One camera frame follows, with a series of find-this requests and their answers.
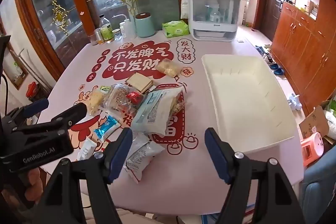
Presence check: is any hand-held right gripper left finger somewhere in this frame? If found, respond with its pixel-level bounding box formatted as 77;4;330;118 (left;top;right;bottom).
46;127;134;224

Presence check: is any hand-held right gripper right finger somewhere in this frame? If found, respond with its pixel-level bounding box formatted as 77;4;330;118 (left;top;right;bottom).
204;127;305;224

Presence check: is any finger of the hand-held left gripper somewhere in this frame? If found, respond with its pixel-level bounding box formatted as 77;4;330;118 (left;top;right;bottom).
16;103;88;139
5;98;50;122

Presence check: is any white red snack packet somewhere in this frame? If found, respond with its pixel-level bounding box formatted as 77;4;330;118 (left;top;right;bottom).
123;132;166;184

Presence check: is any yellow snack packet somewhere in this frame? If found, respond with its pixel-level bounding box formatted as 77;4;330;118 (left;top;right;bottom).
155;58;181;77
85;89;105;116

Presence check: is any shiny blue candy packet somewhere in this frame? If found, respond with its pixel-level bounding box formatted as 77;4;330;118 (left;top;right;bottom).
93;116;121;142

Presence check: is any white slim snack packet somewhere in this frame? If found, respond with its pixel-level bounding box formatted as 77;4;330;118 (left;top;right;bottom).
76;139;97;161

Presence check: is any clear bread packet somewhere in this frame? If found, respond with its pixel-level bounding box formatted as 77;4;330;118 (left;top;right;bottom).
101;84;137;119

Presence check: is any large pale blue snack bag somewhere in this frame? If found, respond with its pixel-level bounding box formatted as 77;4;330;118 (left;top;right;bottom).
130;88;184;135

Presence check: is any small red snack packet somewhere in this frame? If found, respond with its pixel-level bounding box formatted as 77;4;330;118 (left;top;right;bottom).
125;91;144;105

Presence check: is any white plastic bin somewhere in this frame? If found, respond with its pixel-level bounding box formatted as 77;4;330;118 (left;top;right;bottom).
202;54;295;155

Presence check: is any brown wafer packet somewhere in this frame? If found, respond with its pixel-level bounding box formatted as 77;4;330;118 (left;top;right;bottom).
125;72;155;94

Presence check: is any person's left hand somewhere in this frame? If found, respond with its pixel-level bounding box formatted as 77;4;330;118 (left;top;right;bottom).
22;169;49;197

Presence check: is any red object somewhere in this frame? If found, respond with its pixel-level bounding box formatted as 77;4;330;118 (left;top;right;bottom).
26;82;38;98

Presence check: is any printed pink table cover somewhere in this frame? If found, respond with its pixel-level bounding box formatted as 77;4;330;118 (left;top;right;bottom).
37;30;302;214

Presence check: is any metal can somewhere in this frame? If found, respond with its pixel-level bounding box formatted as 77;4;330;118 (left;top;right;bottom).
93;28;104;45

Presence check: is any green label glass bottle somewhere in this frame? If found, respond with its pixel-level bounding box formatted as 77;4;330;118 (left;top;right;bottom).
99;14;115;43

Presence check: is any pale blue toy elephant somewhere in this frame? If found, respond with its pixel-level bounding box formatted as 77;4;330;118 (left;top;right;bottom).
287;93;301;111

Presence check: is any pink plastic stool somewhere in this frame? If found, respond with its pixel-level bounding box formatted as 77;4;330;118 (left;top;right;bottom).
301;132;324;167

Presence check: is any white squeeze bottle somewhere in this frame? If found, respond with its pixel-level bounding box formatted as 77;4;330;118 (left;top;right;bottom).
113;13;137;38

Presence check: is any cardboard box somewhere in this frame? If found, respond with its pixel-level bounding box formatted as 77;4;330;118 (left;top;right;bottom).
299;106;331;139

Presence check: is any row of shoes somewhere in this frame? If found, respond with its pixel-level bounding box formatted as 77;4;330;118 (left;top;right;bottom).
256;44;285;76

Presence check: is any blue chair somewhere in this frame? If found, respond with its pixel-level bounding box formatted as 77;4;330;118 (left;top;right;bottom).
301;145;336;224

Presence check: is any mint green canister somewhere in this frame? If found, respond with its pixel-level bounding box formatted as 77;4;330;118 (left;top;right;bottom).
135;12;156;38

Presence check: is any white green sack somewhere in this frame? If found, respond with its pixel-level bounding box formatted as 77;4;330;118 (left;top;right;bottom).
324;98;336;140

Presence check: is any green tissue pack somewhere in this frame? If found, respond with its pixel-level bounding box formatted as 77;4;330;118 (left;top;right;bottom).
161;21;189;39

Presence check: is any white bottle steriliser cabinet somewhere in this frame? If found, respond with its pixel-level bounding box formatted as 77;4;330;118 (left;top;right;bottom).
181;0;247;42

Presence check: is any wooden wall cabinet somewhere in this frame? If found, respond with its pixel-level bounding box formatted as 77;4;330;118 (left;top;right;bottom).
270;0;336;114

